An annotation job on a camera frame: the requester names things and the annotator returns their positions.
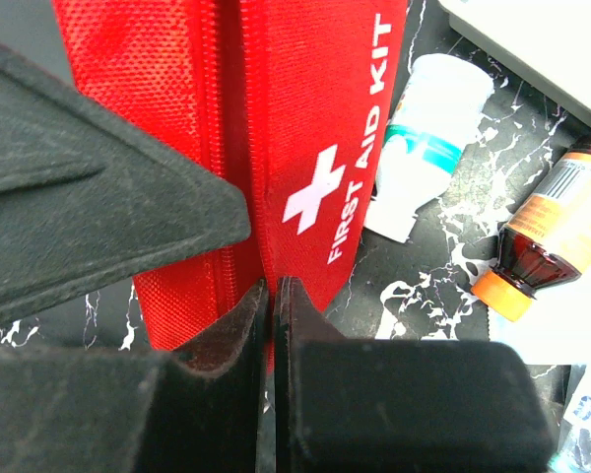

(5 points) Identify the small blue bandage packet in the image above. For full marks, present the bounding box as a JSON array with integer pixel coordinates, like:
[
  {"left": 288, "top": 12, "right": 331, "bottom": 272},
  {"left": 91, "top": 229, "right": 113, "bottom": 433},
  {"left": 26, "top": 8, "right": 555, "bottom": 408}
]
[{"left": 549, "top": 366, "right": 591, "bottom": 472}]

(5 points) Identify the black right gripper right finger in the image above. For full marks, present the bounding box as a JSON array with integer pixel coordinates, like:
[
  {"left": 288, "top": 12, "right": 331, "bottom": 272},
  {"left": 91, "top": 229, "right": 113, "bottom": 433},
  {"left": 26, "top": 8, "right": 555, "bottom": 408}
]
[{"left": 274, "top": 277, "right": 556, "bottom": 472}]

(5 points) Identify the amber bottle orange cap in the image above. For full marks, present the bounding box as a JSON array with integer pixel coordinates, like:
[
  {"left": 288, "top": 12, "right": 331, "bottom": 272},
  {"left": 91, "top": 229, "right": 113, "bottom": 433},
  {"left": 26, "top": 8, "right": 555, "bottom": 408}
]
[{"left": 471, "top": 137, "right": 591, "bottom": 321}]

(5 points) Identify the white pill bottle teal label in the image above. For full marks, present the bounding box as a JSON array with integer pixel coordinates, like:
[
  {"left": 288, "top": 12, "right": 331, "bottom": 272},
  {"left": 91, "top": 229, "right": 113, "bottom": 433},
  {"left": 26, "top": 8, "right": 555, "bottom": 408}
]
[{"left": 364, "top": 53, "right": 493, "bottom": 243}]

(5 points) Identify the grey plastic divider tray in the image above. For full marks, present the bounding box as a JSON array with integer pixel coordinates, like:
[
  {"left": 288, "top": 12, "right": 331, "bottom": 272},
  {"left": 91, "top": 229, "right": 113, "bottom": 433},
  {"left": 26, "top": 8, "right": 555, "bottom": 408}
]
[{"left": 439, "top": 1, "right": 591, "bottom": 127}]

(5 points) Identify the red first aid kit pouch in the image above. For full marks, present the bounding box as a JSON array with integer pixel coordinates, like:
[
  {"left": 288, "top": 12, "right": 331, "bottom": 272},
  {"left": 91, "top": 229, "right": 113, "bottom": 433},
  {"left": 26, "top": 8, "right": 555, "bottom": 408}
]
[{"left": 54, "top": 1, "right": 406, "bottom": 350}]

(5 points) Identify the blue white flat packet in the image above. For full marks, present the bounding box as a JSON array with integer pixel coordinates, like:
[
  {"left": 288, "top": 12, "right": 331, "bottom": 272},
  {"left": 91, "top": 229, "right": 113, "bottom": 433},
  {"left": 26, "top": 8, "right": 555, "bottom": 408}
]
[{"left": 488, "top": 268, "right": 591, "bottom": 365}]

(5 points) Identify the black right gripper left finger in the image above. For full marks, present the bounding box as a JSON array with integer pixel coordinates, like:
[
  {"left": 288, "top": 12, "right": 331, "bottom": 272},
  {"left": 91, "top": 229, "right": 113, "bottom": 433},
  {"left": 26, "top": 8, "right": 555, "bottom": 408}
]
[{"left": 0, "top": 281, "right": 269, "bottom": 472}]

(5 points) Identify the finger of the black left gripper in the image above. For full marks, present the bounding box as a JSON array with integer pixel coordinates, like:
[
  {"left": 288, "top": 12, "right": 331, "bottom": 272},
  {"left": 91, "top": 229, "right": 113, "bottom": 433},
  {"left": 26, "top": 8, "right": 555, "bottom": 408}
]
[{"left": 0, "top": 43, "right": 250, "bottom": 326}]

